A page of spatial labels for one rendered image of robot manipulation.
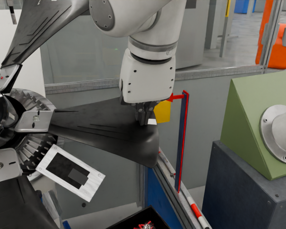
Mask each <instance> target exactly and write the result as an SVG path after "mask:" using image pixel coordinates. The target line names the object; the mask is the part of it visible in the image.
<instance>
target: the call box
mask: <svg viewBox="0 0 286 229"><path fill-rule="evenodd" d="M170 109H171V102H170V101H167V100H165V101H161V102H160V103H159V104H157V105H156V106H155V108H154V110H153V111H154V114H155V117H156V120H157V123H163V122H169V121H170Z"/></svg>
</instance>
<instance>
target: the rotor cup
mask: <svg viewBox="0 0 286 229"><path fill-rule="evenodd" d="M25 111H27V110H26V108H25V107H24V106H23V105H22V104H21V103H20V102H19V101H18V100H16V99H14V98H12V97H10V96H7V95H3V94H2V93H1V92H0V149H6V148H14V149H15V151H18V150H19V149H20V148H21V147H22V146H23V145H24V144H25V142H26V141H27V139H28V137H29V134H14V130H15V127H16V125H17V123H18V121H19V120H20V118H21V116H22V114H23V113H24V112H25ZM9 113H11V114H12V115H13V116H14V117H15V120H13V119H12V118H10V117H9Z"/></svg>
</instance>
